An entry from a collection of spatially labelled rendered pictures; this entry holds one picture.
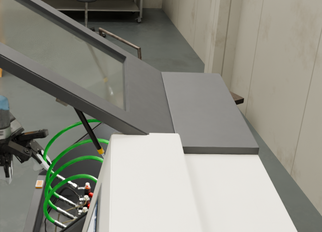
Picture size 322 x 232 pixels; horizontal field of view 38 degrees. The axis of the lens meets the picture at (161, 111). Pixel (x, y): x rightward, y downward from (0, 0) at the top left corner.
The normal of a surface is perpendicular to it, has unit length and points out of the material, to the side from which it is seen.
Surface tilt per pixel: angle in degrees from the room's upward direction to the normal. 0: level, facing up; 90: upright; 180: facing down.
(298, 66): 90
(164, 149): 0
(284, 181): 0
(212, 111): 0
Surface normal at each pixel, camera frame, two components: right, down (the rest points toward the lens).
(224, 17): 0.18, 0.43
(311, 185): -0.98, 0.02
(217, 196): 0.07, -0.90
